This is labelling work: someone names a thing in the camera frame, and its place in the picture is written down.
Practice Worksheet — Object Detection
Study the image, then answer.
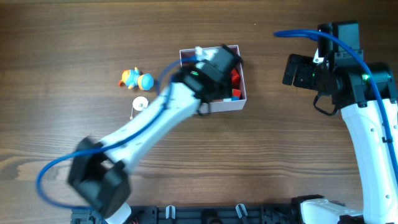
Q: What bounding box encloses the red toy fire truck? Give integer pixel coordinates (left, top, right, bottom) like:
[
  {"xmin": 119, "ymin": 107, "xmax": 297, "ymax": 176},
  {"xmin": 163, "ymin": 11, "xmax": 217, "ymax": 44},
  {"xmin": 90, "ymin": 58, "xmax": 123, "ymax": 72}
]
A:
[{"xmin": 231, "ymin": 68, "xmax": 241, "ymax": 89}]

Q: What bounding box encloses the white box pink interior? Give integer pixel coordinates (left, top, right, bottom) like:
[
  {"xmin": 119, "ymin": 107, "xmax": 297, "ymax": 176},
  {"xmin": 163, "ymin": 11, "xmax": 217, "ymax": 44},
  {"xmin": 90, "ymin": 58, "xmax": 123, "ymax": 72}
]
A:
[{"xmin": 179, "ymin": 45, "xmax": 247, "ymax": 113}]

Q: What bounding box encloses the white wooden rattle drum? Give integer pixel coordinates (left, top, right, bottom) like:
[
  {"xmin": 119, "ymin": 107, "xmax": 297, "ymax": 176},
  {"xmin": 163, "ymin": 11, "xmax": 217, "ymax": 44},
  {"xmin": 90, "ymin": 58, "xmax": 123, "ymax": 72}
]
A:
[{"xmin": 130, "ymin": 96, "xmax": 149, "ymax": 119}]

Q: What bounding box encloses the blue orange penguin toy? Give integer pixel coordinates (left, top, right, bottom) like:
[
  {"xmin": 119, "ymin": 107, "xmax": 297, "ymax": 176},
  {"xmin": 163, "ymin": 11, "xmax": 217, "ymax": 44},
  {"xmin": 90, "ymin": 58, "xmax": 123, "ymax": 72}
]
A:
[{"xmin": 119, "ymin": 67, "xmax": 154, "ymax": 91}]

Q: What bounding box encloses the colourful puzzle cube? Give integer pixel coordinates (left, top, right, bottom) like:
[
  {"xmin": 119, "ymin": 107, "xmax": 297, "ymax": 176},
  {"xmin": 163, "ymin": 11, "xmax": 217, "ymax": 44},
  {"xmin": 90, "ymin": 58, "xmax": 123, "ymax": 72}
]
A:
[{"xmin": 223, "ymin": 89, "xmax": 241, "ymax": 102}]

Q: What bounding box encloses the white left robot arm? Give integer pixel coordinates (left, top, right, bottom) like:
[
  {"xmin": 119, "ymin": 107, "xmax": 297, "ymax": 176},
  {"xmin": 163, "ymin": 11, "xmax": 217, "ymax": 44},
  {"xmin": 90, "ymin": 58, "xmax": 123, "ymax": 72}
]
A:
[{"xmin": 67, "ymin": 45, "xmax": 243, "ymax": 223}]

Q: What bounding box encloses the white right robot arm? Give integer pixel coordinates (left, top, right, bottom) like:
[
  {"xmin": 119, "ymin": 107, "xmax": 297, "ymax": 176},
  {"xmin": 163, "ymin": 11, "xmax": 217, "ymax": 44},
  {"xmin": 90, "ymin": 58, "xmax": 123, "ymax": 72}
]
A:
[{"xmin": 275, "ymin": 21, "xmax": 397, "ymax": 223}]

